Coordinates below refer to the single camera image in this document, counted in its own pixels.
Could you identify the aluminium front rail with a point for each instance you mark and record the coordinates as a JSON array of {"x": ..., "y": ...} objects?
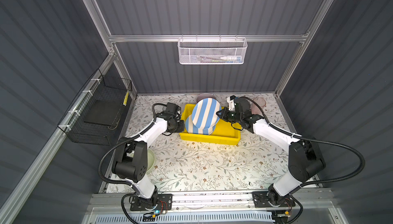
[{"x": 206, "y": 200}]

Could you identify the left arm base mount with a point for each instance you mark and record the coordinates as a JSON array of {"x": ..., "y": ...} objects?
[{"x": 156, "y": 202}]

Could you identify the yellow tag on basket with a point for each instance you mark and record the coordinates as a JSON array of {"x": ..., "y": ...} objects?
[{"x": 125, "y": 100}]

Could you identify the pink plastic cup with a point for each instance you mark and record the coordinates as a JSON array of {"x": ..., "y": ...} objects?
[{"x": 259, "y": 101}]

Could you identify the blue white striped plate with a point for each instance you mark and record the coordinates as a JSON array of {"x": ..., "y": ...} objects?
[{"x": 191, "y": 128}]

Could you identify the purple bowl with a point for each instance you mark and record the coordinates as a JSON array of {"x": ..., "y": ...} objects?
[{"x": 205, "y": 96}]

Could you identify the light green bowl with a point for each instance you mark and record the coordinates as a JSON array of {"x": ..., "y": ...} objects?
[{"x": 151, "y": 160}]

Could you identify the yellow plastic bin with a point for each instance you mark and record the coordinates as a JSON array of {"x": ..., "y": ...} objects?
[{"x": 224, "y": 133}]

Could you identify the black wire basket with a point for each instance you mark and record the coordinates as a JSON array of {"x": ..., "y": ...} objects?
[{"x": 98, "y": 114}]

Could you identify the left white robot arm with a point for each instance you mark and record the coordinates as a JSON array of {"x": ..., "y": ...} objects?
[{"x": 130, "y": 159}]

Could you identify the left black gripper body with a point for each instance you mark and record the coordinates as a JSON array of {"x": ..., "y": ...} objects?
[{"x": 177, "y": 126}]

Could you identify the white wire mesh basket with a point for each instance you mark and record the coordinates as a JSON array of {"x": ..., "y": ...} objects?
[{"x": 209, "y": 50}]

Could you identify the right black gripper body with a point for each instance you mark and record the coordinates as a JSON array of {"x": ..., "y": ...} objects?
[{"x": 231, "y": 116}]

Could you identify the floral table mat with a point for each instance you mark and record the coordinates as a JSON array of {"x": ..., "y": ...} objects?
[{"x": 254, "y": 163}]

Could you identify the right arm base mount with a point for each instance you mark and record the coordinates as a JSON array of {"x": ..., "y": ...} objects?
[{"x": 265, "y": 199}]

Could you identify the white marker in basket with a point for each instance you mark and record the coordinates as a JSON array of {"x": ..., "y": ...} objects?
[{"x": 233, "y": 59}]

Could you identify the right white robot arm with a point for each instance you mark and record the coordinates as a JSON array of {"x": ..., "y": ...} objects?
[{"x": 304, "y": 156}]

